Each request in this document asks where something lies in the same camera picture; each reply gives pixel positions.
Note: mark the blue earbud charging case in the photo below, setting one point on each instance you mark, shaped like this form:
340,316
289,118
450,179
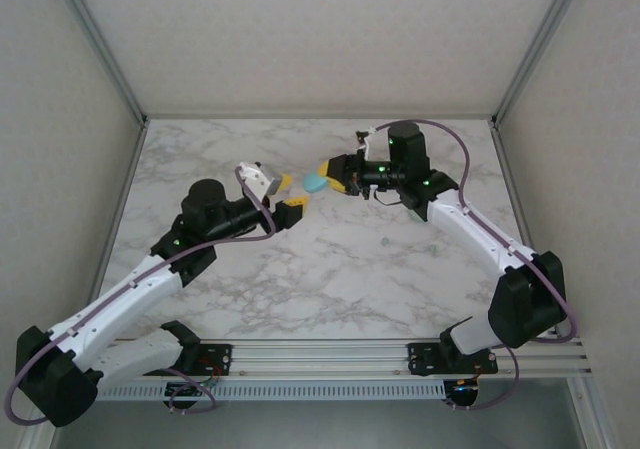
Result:
315,184

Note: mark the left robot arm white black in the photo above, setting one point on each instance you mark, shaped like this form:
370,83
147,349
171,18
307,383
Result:
125,294

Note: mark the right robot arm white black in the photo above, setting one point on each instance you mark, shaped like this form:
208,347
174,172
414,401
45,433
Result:
470,229

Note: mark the thin aluminium table edge strip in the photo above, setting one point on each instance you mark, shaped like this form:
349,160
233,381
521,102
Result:
320,117

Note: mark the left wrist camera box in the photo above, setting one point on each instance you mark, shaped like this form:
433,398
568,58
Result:
260,176

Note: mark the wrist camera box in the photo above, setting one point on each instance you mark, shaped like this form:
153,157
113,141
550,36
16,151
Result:
368,144
260,176

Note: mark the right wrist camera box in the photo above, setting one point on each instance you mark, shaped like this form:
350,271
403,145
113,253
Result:
368,144

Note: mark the aluminium table edge rail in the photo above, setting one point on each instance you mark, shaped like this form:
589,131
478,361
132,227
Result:
511,184
127,184

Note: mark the wide grooved aluminium rail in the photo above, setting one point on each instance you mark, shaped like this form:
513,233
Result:
320,356

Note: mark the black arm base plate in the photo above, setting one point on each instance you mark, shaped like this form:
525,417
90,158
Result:
220,356
422,359

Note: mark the aluminium frame post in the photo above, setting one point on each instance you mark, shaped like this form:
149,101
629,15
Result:
102,39
35,439
539,39
595,414

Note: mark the lower aluminium frame post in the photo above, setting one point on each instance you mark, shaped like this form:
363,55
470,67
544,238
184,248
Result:
35,439
595,414

